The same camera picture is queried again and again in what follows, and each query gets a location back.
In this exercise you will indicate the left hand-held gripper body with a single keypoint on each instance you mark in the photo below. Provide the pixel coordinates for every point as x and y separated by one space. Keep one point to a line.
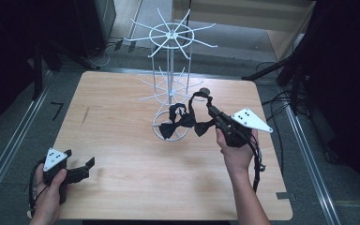
54 159

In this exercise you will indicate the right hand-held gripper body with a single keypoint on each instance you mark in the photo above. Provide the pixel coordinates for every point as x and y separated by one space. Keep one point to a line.
250 120

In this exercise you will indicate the black bow tie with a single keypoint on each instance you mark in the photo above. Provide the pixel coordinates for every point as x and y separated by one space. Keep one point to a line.
168 129
203 128

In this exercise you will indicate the person's right hand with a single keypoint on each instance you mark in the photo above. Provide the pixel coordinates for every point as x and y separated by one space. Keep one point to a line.
239 159

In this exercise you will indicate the person's left hand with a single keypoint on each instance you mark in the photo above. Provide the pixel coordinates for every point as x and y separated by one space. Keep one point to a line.
47 203

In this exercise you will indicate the black round table grommet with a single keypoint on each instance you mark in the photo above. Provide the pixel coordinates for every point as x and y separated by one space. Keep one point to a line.
204 91

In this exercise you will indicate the black tape floor mark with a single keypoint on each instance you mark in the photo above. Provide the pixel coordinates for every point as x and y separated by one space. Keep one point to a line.
58 111

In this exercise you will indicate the black metal stand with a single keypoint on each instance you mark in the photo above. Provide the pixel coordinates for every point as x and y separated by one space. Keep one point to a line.
38 72
262 72

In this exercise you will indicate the black cabinet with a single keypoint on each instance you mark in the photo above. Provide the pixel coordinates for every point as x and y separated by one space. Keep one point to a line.
97 25

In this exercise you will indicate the metal floor rail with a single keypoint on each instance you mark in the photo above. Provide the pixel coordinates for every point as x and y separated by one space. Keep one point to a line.
307 159
12 143

